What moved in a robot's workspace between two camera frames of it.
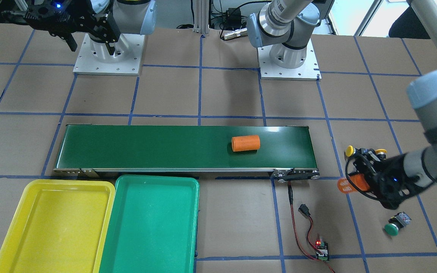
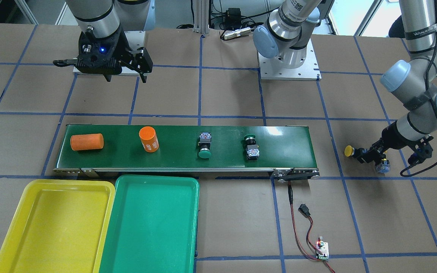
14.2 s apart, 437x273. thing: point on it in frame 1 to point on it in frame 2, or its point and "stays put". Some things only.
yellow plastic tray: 60,226 stays put
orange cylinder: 246,143 to 87,141
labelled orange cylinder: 359,181 to 148,138
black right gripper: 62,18 to 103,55
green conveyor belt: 286,151 stays put
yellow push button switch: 349,151 stays put
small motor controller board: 322,253 stays put
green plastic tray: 152,226 stays put
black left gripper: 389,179 to 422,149
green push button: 401,220 to 205,140
